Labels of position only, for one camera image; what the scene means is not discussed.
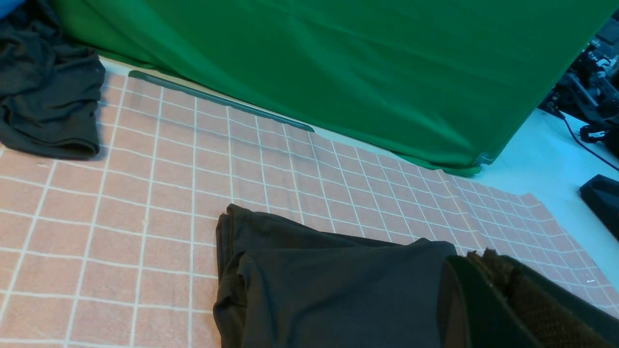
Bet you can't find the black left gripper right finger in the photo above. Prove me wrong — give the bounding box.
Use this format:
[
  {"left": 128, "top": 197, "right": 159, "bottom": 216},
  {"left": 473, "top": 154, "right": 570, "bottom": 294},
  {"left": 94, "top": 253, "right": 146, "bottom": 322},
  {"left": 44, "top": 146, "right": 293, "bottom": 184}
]
[{"left": 467, "top": 249, "right": 619, "bottom": 348}]

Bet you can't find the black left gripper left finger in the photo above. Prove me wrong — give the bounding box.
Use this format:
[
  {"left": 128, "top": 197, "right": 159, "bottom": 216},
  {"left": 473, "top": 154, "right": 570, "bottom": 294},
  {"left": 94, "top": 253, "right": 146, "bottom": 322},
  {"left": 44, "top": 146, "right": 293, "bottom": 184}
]
[{"left": 438, "top": 256, "right": 532, "bottom": 348}]

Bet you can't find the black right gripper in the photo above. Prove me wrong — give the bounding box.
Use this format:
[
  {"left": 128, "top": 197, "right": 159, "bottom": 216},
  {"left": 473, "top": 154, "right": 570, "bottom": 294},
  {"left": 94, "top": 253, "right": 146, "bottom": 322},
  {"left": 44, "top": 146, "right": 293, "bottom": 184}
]
[{"left": 579, "top": 174, "right": 619, "bottom": 240}]

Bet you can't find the dark gray long-sleeve shirt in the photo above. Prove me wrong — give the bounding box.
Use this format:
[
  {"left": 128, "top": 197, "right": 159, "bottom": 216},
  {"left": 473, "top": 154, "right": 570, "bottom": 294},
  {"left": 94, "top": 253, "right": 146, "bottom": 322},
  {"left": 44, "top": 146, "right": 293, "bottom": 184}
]
[{"left": 214, "top": 204, "right": 456, "bottom": 348}]

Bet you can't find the black equipment behind backdrop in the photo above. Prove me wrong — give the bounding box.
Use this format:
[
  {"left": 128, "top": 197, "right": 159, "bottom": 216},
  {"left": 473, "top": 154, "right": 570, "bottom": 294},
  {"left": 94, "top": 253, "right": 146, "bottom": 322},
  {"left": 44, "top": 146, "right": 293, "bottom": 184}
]
[{"left": 538, "top": 11, "right": 619, "bottom": 157}]

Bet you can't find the metal binder clip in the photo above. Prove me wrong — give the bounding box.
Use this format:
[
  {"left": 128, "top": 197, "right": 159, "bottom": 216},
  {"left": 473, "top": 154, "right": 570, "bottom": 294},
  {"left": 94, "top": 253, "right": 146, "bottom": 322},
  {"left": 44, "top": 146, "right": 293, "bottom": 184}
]
[{"left": 473, "top": 153, "right": 495, "bottom": 167}]

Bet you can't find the green backdrop cloth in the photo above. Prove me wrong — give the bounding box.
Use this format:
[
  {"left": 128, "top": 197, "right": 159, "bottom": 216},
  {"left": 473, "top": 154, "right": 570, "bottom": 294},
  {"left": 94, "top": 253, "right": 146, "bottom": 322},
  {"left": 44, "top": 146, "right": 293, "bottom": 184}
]
[{"left": 51, "top": 0, "right": 618, "bottom": 176}]

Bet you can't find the pink grid-patterned table mat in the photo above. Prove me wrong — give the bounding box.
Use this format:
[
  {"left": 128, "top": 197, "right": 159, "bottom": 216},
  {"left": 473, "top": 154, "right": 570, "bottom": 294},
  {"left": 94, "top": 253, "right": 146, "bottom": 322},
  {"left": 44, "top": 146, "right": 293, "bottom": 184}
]
[{"left": 0, "top": 73, "right": 618, "bottom": 348}]

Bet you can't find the dark crumpled garment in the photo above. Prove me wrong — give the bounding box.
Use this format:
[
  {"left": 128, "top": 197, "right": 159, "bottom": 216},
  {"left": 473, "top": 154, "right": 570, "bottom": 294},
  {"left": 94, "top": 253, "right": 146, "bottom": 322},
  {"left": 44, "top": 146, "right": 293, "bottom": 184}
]
[{"left": 0, "top": 0, "right": 106, "bottom": 160}]

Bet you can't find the black background cable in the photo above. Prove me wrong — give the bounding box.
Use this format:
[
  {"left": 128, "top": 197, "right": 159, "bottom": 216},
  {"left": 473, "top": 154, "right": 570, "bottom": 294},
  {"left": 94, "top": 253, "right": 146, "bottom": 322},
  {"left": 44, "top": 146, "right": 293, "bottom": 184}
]
[{"left": 556, "top": 109, "right": 619, "bottom": 172}]

